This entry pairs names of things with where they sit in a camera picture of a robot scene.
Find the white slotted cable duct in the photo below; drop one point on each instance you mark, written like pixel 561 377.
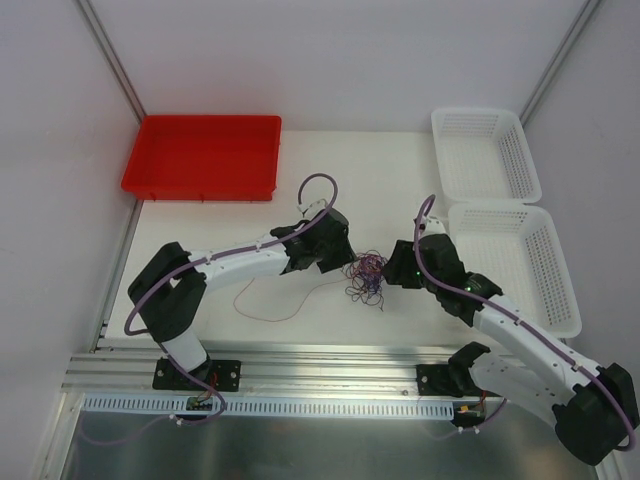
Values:
pixel 270 407

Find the aluminium mounting rail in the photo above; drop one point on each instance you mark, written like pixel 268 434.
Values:
pixel 268 370

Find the far white perforated basket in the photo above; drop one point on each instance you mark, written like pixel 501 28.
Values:
pixel 483 155

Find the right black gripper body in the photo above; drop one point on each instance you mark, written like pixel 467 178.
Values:
pixel 403 265

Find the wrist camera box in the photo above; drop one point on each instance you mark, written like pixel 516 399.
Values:
pixel 309 211
pixel 431 225

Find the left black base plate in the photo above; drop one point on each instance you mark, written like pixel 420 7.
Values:
pixel 222 375

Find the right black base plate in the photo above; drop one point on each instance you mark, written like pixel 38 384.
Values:
pixel 450 380

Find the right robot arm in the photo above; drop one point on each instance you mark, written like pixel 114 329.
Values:
pixel 592 409

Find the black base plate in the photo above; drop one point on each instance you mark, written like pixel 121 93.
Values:
pixel 222 375
pixel 450 380

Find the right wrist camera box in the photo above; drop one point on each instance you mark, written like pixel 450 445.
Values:
pixel 431 225

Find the red plastic tray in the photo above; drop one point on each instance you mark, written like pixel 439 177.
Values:
pixel 205 158

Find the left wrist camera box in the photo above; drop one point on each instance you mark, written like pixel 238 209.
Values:
pixel 309 211

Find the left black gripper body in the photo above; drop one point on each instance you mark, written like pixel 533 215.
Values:
pixel 333 248

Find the near white perforated basket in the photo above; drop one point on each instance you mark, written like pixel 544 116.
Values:
pixel 518 248

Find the white perforated basket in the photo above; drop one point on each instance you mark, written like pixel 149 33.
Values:
pixel 518 248
pixel 483 155

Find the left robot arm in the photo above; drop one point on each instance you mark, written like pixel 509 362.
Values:
pixel 168 292

